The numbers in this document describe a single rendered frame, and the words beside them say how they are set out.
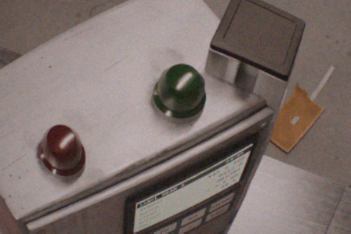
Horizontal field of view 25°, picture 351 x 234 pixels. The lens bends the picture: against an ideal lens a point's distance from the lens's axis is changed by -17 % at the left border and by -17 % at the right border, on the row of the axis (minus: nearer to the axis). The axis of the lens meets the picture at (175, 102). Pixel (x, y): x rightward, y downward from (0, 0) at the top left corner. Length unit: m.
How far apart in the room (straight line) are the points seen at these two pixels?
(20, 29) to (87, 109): 1.88
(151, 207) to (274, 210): 0.70
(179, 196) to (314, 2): 2.03
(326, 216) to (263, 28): 0.73
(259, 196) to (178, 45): 0.70
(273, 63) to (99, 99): 0.09
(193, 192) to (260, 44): 0.09
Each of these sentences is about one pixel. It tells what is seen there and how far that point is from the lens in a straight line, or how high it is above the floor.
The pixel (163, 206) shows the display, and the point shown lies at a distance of 0.47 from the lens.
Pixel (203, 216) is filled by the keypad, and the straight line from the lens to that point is 0.54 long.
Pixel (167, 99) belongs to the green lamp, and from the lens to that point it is 0.44.
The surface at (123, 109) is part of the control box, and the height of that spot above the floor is 1.48.
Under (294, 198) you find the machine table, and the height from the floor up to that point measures 0.83.
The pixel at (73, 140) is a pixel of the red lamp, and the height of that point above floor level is 1.50.
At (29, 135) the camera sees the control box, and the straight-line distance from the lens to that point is 0.44.
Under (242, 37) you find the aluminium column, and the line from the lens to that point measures 0.45.
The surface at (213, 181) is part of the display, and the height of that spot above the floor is 1.43.
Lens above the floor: 1.86
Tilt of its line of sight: 58 degrees down
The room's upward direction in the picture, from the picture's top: 10 degrees clockwise
